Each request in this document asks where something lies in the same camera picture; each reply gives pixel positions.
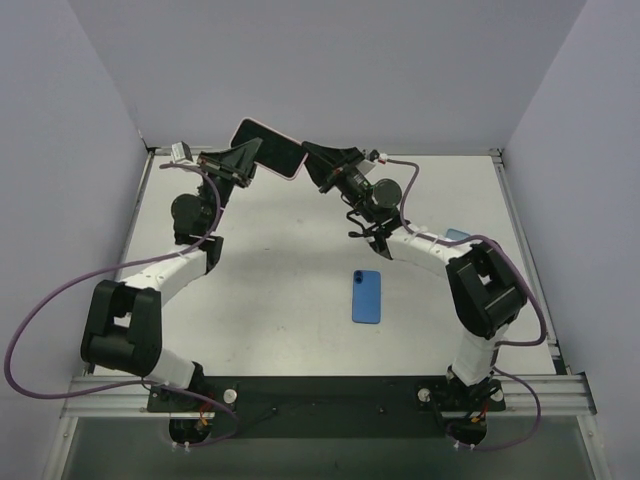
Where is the pink phone case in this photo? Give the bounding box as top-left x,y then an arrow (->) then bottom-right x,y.
229,117 -> 309,180

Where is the light blue phone case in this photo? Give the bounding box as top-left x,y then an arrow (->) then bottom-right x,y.
445,228 -> 470,242

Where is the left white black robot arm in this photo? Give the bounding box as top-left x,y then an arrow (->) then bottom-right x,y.
80,138 -> 262,412

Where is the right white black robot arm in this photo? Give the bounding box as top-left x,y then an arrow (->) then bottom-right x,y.
302,141 -> 527,387

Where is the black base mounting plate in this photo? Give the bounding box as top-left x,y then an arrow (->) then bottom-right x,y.
147,376 -> 506,442

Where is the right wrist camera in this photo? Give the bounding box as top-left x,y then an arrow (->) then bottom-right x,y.
358,149 -> 388,175

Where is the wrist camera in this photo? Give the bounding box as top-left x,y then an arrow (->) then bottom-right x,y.
171,141 -> 193,163
358,149 -> 388,175

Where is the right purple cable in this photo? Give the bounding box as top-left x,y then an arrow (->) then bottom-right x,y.
387,157 -> 549,451

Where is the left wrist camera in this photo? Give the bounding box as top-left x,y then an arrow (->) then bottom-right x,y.
171,141 -> 193,163

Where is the aluminium back frame rail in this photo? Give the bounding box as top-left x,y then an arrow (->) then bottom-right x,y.
150,146 -> 504,157

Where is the aluminium frame rail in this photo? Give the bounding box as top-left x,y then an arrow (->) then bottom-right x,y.
84,149 -> 155,376
490,150 -> 586,375
150,146 -> 504,157
65,373 -> 597,417

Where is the aluminium left frame rail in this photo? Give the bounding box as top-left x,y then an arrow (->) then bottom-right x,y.
84,149 -> 155,376

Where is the aluminium right frame rail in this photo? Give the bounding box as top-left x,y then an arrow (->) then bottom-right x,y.
490,150 -> 586,375

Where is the aluminium front frame rail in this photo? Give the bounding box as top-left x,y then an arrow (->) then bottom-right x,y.
65,373 -> 597,417

